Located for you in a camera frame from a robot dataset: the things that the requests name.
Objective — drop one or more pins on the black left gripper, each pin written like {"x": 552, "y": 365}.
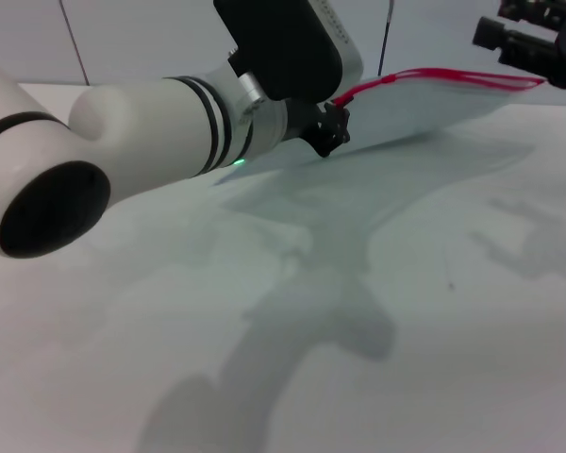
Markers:
{"x": 306, "y": 120}

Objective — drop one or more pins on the clear red-zipper document bag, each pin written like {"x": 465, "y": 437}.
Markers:
{"x": 405, "y": 108}

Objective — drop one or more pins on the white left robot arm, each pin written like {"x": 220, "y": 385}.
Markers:
{"x": 146, "y": 127}

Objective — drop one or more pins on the black silver wrist camera box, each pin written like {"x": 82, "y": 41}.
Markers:
{"x": 287, "y": 47}

